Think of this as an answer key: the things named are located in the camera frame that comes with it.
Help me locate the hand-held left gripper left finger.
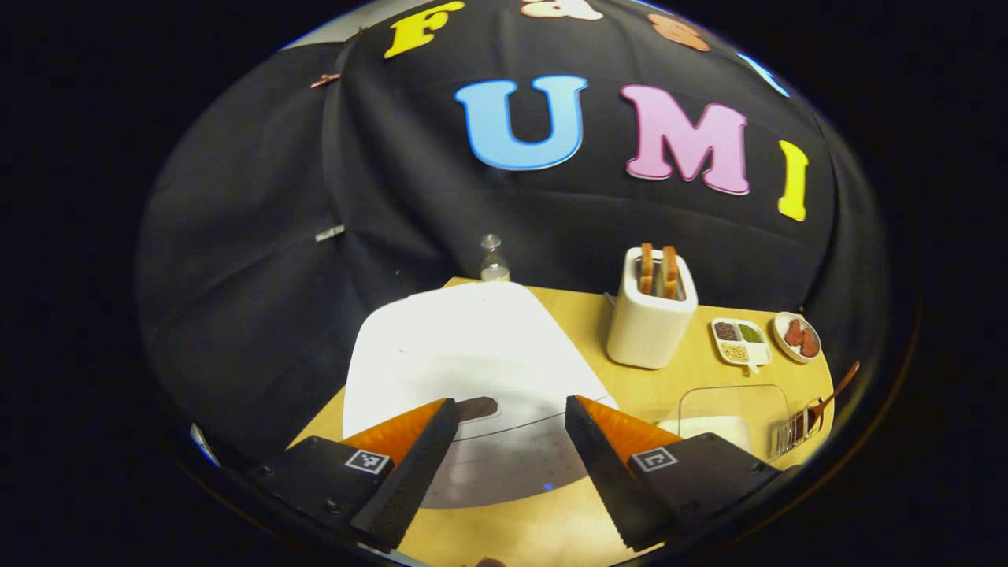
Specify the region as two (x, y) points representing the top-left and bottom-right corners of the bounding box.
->
(250, 398), (461, 552)

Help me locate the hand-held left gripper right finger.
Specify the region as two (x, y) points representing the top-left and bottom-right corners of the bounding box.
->
(564, 395), (790, 552)

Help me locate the white rice heap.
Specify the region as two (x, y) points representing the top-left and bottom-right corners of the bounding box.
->
(659, 415), (751, 451)

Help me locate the white rice cooker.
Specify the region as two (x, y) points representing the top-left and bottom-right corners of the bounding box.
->
(342, 280), (620, 510)

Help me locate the metal wire chopstick holder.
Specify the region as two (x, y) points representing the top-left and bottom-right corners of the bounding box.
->
(773, 405), (825, 458)

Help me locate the wooden spoon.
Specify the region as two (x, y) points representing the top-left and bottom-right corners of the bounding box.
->
(794, 360), (862, 439)

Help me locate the clear glass tray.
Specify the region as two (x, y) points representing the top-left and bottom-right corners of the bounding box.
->
(657, 383), (793, 462)

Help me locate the white toaster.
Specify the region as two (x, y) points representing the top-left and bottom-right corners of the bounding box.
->
(606, 246), (700, 371)

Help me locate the white divided bean dish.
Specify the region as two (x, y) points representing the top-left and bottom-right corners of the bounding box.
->
(710, 317), (773, 375)

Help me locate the small glass bottle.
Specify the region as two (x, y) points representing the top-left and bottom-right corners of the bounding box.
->
(480, 233), (512, 284)

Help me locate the white round plate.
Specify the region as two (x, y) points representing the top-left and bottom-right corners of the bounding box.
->
(772, 311), (823, 365)

